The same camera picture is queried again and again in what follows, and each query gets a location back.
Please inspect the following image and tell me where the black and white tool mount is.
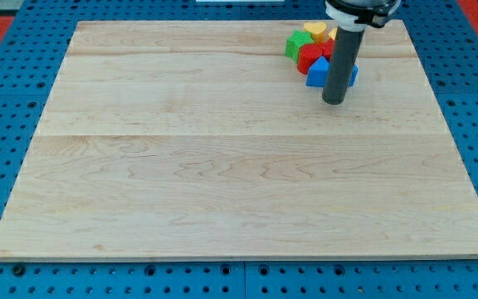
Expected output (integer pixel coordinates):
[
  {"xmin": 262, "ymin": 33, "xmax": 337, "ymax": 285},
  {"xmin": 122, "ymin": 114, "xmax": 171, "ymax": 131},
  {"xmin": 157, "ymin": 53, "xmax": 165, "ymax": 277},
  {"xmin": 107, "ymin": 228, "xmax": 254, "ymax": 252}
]
[{"xmin": 324, "ymin": 0, "xmax": 401, "ymax": 32}]

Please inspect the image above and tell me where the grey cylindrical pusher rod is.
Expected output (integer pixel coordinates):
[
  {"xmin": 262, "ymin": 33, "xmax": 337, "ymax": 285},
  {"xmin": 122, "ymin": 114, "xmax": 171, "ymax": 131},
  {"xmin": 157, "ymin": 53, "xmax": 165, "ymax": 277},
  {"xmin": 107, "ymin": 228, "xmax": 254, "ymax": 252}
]
[{"xmin": 322, "ymin": 27, "xmax": 364, "ymax": 105}]

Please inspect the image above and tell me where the yellow heart block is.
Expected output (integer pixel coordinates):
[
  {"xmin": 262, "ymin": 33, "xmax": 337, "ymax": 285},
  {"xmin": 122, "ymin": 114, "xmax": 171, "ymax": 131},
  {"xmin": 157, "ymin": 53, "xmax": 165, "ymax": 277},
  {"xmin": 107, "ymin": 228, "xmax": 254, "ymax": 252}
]
[{"xmin": 303, "ymin": 22, "xmax": 327, "ymax": 44}]

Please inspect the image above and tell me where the yellow block behind rod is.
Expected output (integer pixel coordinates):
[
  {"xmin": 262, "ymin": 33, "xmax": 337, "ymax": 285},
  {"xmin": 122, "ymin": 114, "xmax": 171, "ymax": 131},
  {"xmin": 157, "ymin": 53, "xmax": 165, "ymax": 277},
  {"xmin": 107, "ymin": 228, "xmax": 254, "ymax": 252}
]
[{"xmin": 328, "ymin": 27, "xmax": 338, "ymax": 40}]

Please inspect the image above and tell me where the red block behind rod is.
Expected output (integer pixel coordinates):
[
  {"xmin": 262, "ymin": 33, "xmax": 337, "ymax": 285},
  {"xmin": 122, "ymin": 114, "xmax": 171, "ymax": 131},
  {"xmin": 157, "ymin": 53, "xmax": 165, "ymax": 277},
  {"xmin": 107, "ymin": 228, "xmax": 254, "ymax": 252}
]
[{"xmin": 319, "ymin": 38, "xmax": 334, "ymax": 61}]

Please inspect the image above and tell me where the blue block behind rod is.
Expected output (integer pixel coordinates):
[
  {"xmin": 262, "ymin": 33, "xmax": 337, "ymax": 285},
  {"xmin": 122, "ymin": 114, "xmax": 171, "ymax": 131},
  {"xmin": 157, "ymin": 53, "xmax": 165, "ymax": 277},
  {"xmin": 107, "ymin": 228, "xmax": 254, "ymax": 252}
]
[{"xmin": 348, "ymin": 65, "xmax": 359, "ymax": 87}]

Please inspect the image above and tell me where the red rounded block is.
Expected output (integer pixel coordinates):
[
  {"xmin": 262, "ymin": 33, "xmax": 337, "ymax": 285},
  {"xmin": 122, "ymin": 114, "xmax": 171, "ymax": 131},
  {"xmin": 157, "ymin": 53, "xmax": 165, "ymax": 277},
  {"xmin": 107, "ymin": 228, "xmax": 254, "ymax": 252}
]
[{"xmin": 297, "ymin": 43, "xmax": 323, "ymax": 75}]

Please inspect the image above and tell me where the blue triangular block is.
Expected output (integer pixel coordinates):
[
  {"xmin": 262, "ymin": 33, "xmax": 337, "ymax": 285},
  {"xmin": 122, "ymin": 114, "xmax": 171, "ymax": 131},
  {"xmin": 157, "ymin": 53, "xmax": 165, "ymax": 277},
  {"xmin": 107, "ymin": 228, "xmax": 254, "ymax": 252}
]
[{"xmin": 305, "ymin": 56, "xmax": 329, "ymax": 87}]

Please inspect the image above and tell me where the green star block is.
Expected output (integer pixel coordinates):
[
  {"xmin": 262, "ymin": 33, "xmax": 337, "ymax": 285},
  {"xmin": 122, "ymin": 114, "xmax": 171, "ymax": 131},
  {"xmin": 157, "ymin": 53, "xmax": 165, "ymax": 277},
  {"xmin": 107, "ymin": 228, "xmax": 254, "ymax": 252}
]
[{"xmin": 285, "ymin": 30, "xmax": 314, "ymax": 62}]

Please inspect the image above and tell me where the light wooden board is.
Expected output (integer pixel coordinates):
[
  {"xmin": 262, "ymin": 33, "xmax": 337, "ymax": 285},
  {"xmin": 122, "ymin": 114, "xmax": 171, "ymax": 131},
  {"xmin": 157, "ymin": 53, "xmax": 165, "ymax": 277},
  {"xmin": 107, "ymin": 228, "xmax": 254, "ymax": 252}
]
[{"xmin": 0, "ymin": 20, "xmax": 478, "ymax": 262}]

